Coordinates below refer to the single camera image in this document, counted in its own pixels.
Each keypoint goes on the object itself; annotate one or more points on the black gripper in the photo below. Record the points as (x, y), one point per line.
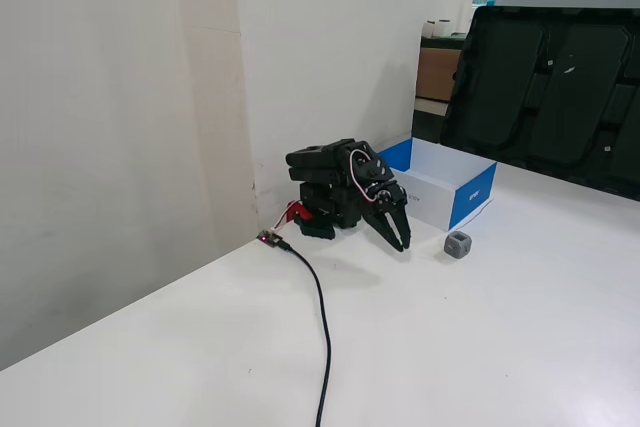
(389, 206)

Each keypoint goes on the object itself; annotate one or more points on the gray block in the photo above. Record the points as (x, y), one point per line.
(458, 245)

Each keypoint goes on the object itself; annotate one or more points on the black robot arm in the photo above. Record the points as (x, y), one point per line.
(320, 182)

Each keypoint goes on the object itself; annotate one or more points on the blue and white cardboard box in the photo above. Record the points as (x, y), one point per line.
(450, 192)

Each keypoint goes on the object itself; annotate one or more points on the brown cardboard box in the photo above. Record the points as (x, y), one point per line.
(437, 74)

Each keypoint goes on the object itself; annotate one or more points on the small controller circuit board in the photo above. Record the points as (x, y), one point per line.
(268, 237)

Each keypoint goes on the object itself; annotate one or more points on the white plastic jar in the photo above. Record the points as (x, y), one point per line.
(444, 28)
(430, 29)

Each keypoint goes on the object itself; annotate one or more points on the black plastic moulded tray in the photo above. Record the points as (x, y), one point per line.
(550, 92)

